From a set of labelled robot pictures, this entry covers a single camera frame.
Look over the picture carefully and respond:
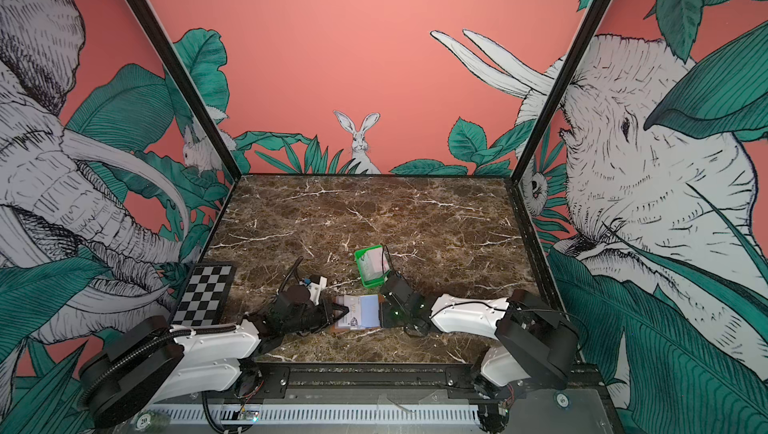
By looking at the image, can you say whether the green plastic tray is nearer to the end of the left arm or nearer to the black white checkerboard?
the end of the left arm

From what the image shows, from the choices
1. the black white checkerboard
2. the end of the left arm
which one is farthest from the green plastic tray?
the black white checkerboard

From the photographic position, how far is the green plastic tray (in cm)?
91

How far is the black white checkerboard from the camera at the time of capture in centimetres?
83

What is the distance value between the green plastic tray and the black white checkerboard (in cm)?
41
